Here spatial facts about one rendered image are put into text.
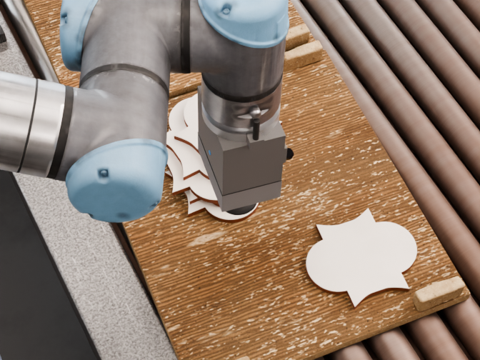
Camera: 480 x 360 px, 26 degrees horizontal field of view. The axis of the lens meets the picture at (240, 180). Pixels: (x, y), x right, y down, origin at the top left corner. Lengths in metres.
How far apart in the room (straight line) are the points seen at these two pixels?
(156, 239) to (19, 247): 1.14
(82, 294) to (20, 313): 1.05
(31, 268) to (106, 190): 1.58
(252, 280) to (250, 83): 0.39
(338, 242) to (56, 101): 0.56
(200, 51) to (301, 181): 0.47
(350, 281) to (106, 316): 0.29
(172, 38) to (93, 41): 0.07
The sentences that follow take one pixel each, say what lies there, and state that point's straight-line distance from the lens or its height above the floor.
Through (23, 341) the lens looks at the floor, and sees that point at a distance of 2.29.
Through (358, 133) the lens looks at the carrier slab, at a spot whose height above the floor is 0.94.
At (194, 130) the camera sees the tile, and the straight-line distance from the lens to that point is 1.31.
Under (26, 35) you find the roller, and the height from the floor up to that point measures 0.92.
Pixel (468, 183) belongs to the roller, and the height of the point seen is 0.92.
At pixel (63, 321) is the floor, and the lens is 2.29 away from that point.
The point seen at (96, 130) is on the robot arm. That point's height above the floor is 1.40.
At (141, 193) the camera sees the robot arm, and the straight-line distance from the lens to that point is 0.80.
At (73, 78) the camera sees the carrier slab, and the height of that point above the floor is 0.94.
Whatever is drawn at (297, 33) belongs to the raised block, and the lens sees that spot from 1.44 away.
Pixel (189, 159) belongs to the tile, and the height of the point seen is 0.97.
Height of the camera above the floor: 2.04
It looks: 57 degrees down
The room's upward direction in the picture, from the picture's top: straight up
